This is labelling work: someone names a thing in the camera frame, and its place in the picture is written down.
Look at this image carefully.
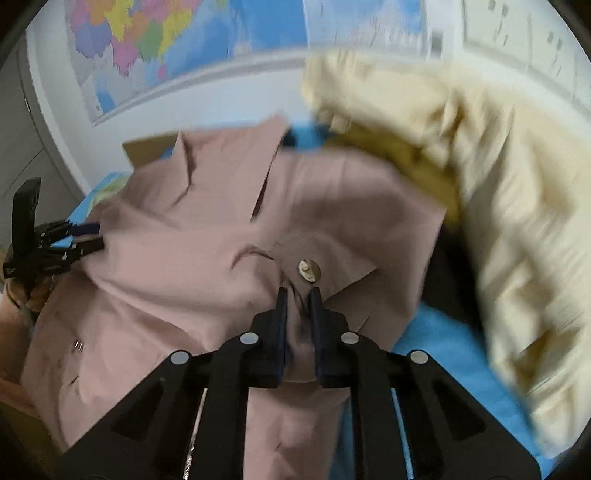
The pink coat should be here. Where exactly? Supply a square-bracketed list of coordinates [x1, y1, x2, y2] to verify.
[21, 116, 445, 479]

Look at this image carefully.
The left hand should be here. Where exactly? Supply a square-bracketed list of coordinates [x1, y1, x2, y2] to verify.
[6, 277, 54, 313]

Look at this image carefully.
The blue floral bed sheet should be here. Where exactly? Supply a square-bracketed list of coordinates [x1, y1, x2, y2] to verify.
[66, 121, 560, 480]

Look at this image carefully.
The grey wooden door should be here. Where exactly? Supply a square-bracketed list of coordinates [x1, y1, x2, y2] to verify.
[1, 42, 83, 251]

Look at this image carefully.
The olive green garment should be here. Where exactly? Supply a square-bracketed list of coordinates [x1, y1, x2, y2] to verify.
[325, 124, 463, 233]

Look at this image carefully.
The cream garment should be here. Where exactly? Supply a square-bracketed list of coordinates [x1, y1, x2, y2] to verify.
[301, 51, 590, 457]

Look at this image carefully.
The colourful wall map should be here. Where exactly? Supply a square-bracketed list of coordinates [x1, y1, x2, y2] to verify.
[64, 0, 445, 124]

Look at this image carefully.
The white wall socket panel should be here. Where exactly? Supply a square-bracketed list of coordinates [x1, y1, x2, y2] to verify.
[462, 0, 590, 116]

